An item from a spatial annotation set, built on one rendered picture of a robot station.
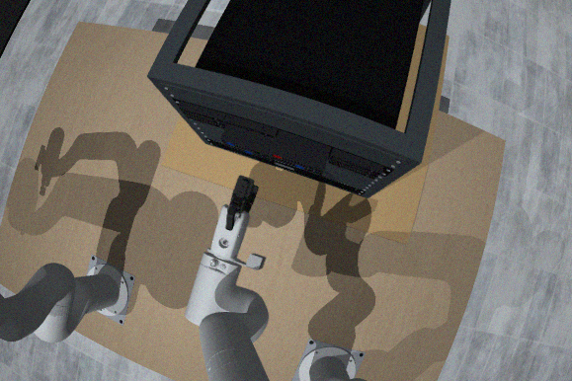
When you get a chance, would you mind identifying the tan flat board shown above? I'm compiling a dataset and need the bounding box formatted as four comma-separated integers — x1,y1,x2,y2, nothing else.
161,24,449,245

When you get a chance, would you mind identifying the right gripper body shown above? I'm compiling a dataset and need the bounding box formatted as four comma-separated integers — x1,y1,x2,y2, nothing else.
206,204,250,262

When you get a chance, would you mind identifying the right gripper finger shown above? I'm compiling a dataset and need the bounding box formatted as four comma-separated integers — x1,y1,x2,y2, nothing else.
244,185,259,213
226,175,254,231

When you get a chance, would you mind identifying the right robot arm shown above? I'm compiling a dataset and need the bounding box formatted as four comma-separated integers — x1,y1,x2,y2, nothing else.
185,252,367,381

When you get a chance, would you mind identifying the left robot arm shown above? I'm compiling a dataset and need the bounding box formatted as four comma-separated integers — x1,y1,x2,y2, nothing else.
0,263,128,343

